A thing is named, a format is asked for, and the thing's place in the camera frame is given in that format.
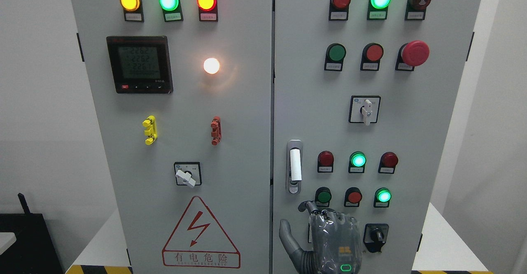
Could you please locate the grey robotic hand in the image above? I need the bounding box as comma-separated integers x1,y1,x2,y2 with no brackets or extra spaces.
279,201,362,274

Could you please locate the silver door handle latch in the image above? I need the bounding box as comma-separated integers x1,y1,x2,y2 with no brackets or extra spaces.
286,139,303,195

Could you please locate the grey right cabinet door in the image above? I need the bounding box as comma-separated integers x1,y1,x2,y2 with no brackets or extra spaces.
273,0,480,274

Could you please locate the grey cabinet door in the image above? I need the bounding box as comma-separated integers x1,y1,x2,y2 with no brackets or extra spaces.
273,0,480,274
72,0,273,274

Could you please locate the grey left cabinet door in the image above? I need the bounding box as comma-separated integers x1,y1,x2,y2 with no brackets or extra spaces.
72,0,273,274

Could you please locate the red push button lower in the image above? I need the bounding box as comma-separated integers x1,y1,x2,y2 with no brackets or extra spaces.
344,187,363,208

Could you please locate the red push button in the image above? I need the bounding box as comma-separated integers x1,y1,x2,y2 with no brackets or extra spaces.
361,43,384,71
344,187,363,208

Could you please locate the green lit push button lower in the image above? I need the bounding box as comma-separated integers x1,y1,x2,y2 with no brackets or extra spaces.
374,188,392,208

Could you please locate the dark red indicator middle left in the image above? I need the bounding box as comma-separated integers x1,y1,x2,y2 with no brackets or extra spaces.
317,151,334,173

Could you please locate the green lit indicator middle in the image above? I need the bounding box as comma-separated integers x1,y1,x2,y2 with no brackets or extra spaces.
348,151,367,174

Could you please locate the dark red indicator middle right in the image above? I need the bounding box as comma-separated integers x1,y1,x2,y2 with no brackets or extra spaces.
378,152,399,174

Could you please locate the red electric hazard warning sticker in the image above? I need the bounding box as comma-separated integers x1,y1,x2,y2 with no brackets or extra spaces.
162,196,241,269

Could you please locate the red terminal connector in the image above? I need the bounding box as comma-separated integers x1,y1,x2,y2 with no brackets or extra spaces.
210,116,222,145

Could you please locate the green push button upper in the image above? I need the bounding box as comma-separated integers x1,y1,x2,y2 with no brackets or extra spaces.
324,43,346,72

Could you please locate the red push button upper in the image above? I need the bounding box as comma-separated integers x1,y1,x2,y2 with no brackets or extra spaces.
361,43,384,71

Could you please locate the red emergency stop button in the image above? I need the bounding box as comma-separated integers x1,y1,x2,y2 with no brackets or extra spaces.
395,40,430,72

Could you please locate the white lit indicator light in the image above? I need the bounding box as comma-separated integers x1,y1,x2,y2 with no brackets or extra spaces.
203,57,220,74

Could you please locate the yellow terminal connector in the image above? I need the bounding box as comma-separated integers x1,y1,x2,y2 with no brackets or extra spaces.
142,115,158,145

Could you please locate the dark red indicator light top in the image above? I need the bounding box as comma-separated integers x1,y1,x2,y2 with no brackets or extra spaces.
328,0,351,21

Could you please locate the large green indicator light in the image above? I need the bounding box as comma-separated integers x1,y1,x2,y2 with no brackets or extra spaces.
367,0,391,20

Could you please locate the dark red buzzer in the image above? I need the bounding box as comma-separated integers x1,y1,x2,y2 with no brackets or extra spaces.
405,0,431,21

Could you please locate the yellow black hazard tape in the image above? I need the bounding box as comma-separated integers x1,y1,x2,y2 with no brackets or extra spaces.
66,265,133,274

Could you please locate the black digital power meter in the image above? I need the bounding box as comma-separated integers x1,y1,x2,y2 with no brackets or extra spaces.
107,36,173,94

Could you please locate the red lit indicator light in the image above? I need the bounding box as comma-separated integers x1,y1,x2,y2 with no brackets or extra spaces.
196,0,218,21

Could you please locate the green indicator light top left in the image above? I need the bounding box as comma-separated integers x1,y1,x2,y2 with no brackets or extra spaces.
159,0,183,22

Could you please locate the black box with antenna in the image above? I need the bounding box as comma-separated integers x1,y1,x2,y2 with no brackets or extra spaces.
0,193,64,274

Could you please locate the yellow indicator light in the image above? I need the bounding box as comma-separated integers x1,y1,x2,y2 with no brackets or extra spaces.
120,0,144,22

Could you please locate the white rotary switch lower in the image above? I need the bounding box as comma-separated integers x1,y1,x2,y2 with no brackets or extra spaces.
307,224,312,244

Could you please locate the white rotary switch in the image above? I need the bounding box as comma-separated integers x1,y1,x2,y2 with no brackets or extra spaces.
307,224,312,244
348,95,381,125

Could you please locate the black rotary selector switch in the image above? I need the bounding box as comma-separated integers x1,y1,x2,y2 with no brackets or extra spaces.
363,223,389,253

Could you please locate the white rotary switch upper right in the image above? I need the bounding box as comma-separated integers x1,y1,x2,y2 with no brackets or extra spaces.
348,95,381,125

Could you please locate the white rotary switch left door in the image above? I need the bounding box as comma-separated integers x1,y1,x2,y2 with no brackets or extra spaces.
174,162,203,188

